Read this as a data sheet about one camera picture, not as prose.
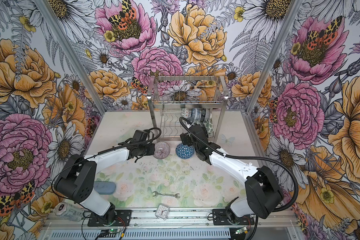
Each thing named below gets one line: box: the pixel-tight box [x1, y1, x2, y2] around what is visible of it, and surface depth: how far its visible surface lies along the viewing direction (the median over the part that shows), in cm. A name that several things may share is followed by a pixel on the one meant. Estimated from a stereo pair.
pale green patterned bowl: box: [180, 108, 192, 119], surface depth 107 cm
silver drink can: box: [53, 202, 85, 222], surface depth 67 cm
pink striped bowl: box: [153, 141, 171, 160], surface depth 96 cm
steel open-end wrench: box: [152, 191, 181, 199], surface depth 83 cm
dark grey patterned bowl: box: [200, 108, 212, 122], surface depth 108 cm
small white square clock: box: [155, 203, 170, 221], surface depth 76 cm
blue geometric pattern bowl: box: [175, 143, 195, 159], surface depth 99 cm
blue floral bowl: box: [191, 108, 202, 121], surface depth 107 cm
